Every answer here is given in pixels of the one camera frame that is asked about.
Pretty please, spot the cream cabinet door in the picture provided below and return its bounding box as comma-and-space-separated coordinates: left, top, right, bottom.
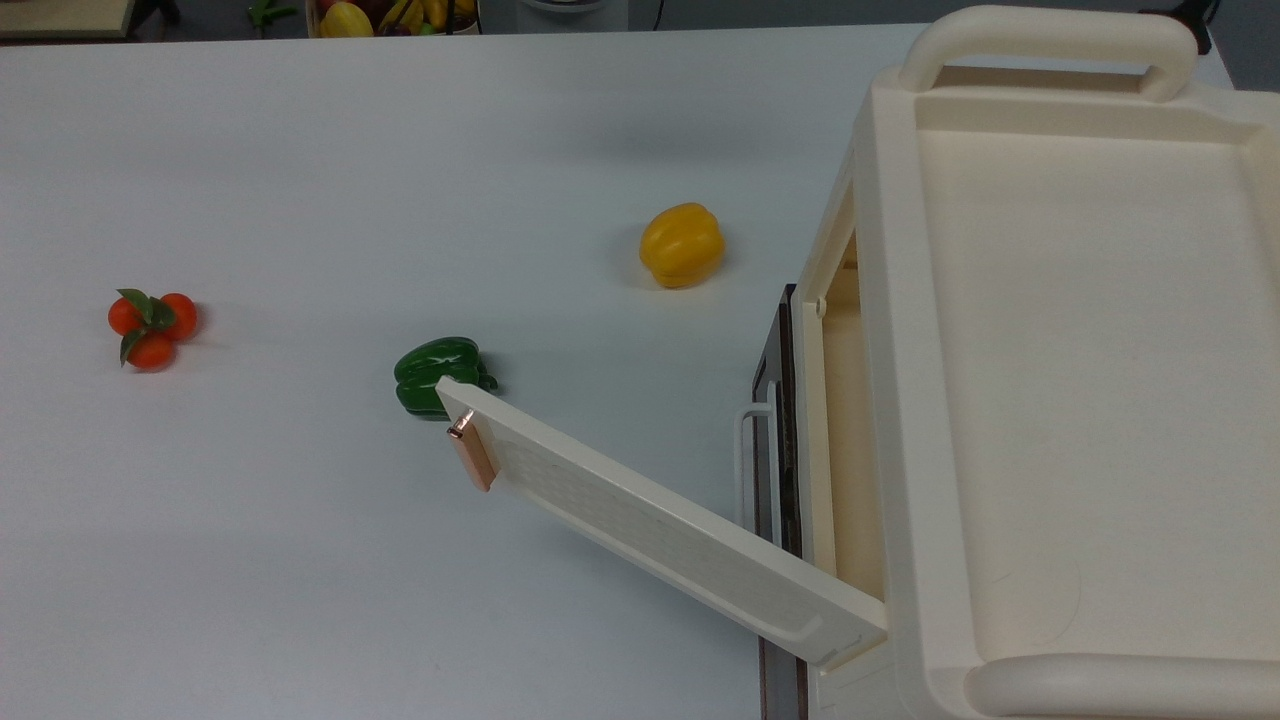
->
436, 377, 889, 669

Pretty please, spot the dark brown oven door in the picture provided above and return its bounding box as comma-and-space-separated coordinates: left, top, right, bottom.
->
752, 284, 809, 720

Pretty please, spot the cream plastic toy cabinet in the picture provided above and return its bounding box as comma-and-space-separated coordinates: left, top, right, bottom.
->
795, 5, 1280, 720

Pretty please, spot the yellow bell pepper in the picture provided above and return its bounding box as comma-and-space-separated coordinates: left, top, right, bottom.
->
639, 202, 726, 290

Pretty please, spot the green bell pepper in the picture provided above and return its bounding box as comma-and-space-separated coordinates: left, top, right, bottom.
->
393, 337, 499, 422

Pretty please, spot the basket of toy fruit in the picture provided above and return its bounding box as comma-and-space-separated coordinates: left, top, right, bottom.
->
306, 0, 481, 39

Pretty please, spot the orange tomato cluster with leaves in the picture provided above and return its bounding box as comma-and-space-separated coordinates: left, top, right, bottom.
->
107, 288, 199, 372

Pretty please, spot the wooden table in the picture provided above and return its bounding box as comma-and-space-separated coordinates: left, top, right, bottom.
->
0, 0, 138, 41

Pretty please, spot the white oven door handle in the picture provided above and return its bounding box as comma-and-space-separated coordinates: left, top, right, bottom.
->
735, 381, 784, 546

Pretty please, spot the copper door handle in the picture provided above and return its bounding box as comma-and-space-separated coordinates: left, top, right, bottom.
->
447, 409, 498, 493

